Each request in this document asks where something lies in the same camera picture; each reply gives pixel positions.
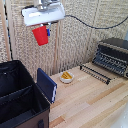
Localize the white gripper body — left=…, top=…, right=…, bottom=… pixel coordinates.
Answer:
left=21, top=3, right=67, bottom=27

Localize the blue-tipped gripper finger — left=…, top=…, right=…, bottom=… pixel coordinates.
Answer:
left=46, top=23, right=52, bottom=37

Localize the red plastic cup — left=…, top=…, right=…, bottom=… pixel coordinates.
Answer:
left=31, top=25, right=50, bottom=47

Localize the black fabric storage box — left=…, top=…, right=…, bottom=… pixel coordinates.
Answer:
left=0, top=59, right=51, bottom=128

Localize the beige woven folding screen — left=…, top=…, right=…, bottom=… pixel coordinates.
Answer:
left=0, top=0, right=128, bottom=83

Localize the white bowl with yellow food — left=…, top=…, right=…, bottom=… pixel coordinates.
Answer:
left=59, top=70, right=75, bottom=84

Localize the blue upright panel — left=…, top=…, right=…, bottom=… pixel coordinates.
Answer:
left=35, top=67, right=58, bottom=104

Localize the black toaster oven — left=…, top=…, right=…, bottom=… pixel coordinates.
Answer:
left=92, top=37, right=128, bottom=80

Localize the black cable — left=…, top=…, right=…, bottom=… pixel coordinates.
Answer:
left=64, top=14, right=128, bottom=31

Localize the black wire oven rack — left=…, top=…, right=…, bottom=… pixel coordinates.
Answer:
left=79, top=64, right=112, bottom=86

